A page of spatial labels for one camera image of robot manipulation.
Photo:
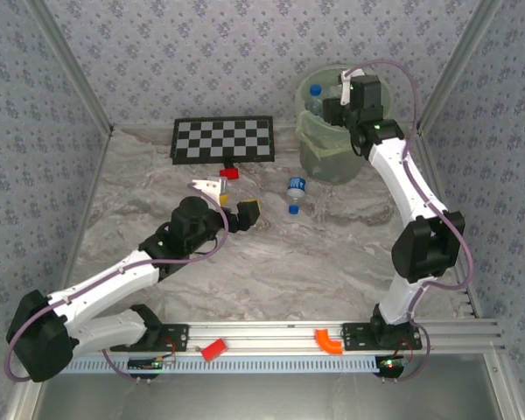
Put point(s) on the translucent green lined bin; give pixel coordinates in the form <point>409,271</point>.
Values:
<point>328,162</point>

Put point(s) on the black mounting plate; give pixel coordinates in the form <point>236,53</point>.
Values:
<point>172,345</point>
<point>354,337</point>

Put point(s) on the black white checkerboard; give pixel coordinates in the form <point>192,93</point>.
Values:
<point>223,140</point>

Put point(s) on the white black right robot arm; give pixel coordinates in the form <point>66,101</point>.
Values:
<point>402,179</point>

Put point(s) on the red block board stand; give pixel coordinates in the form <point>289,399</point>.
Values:
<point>231,174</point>

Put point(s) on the small circuit board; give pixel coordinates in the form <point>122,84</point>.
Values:
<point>144,364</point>
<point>389,365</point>

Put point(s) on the aluminium frame post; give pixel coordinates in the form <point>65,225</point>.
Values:
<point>73,65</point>
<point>480,22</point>

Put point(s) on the clear bottle pale blue label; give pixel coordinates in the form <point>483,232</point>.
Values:
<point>316,90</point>

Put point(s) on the aluminium extrusion rail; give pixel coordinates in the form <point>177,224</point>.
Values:
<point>267,337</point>

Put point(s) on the red plastic block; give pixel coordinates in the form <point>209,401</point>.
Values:
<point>214,350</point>

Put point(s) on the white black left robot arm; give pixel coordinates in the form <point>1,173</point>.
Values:
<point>105,280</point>

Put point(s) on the crushed blue label blue cap bottle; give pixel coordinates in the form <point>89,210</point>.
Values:
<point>296,186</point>

